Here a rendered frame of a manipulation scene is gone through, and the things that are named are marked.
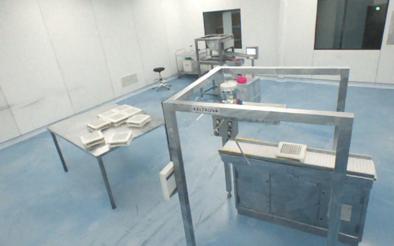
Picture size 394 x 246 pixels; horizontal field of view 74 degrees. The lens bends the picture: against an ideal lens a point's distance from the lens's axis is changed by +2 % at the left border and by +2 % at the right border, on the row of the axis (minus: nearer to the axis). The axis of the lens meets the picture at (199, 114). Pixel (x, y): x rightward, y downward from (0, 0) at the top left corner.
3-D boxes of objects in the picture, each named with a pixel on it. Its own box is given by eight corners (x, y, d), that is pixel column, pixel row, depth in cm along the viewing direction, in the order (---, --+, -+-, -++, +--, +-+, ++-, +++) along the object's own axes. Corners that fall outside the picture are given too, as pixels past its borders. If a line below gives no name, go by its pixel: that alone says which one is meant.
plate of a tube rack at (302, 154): (274, 156, 240) (274, 154, 239) (279, 143, 260) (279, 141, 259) (303, 160, 229) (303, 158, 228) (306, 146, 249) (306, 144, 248)
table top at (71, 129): (46, 129, 387) (46, 126, 386) (112, 104, 460) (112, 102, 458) (97, 159, 291) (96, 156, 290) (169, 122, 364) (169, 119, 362)
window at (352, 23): (313, 50, 660) (317, -1, 615) (313, 50, 661) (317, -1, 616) (380, 50, 580) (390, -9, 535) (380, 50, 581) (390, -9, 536)
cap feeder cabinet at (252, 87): (221, 116, 550) (218, 82, 520) (234, 106, 591) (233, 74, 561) (248, 121, 513) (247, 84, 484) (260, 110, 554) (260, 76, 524)
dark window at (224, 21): (206, 48, 852) (202, 12, 809) (206, 48, 853) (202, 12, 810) (241, 48, 776) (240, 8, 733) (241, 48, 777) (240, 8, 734)
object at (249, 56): (245, 78, 523) (245, 47, 499) (248, 77, 531) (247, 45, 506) (256, 79, 510) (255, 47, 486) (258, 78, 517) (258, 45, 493)
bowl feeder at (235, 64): (224, 79, 530) (223, 61, 516) (233, 75, 556) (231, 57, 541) (245, 81, 502) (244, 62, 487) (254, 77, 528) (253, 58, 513)
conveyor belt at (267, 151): (218, 156, 268) (218, 151, 267) (227, 144, 289) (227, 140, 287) (376, 183, 209) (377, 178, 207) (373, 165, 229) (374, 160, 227)
